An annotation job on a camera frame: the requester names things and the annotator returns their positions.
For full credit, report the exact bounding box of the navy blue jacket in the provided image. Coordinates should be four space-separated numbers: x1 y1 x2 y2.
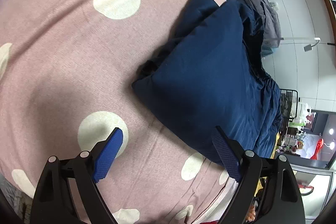
132 0 281 164

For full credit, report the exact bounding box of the pink polka dot bedsheet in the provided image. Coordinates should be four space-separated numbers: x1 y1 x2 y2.
1 0 236 223

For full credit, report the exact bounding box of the black wire rack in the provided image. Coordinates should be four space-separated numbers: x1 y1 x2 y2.
280 89 299 124

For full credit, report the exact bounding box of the white wall lamp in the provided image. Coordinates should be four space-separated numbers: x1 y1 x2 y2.
273 36 321 53

